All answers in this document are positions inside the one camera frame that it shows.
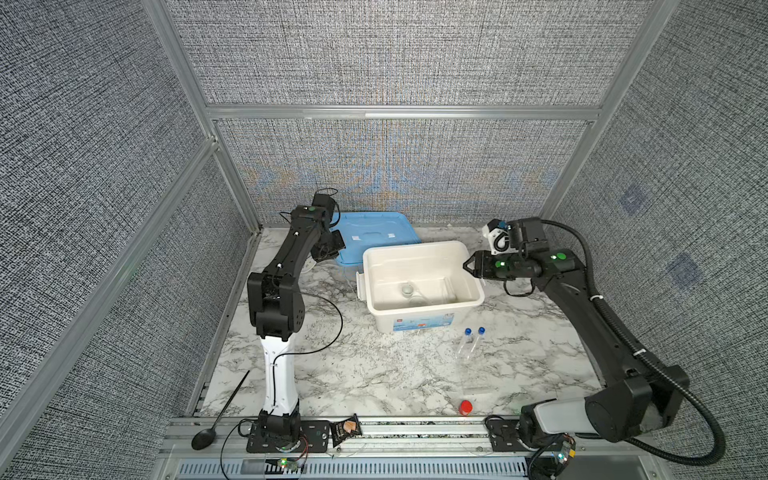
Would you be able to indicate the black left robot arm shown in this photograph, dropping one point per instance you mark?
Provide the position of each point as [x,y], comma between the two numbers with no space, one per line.
[277,310]

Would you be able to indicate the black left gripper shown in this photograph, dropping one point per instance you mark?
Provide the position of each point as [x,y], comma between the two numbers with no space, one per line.
[339,244]

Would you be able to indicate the white plastic storage bin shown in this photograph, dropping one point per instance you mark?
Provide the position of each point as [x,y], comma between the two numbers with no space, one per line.
[445,292]

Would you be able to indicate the blue capped test tube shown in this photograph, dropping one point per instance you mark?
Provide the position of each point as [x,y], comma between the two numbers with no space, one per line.
[465,343]
[478,339]

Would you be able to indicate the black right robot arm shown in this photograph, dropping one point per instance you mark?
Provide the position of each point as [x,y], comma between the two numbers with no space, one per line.
[639,393]

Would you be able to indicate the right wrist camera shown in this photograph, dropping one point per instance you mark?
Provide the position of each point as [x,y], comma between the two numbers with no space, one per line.
[496,232]

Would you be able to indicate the blue plastic bin lid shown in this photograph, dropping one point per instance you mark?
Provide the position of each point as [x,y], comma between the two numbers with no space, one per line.
[364,230]

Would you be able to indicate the aluminium front rail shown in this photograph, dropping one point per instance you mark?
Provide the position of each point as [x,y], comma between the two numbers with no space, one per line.
[388,448]

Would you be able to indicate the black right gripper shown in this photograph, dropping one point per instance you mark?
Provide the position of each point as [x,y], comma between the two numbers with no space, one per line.
[482,265]

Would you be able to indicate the small circuit board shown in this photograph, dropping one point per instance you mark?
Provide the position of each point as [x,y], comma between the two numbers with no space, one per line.
[345,429]

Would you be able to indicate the red capped vial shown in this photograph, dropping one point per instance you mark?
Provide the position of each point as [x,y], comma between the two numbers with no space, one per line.
[465,408]

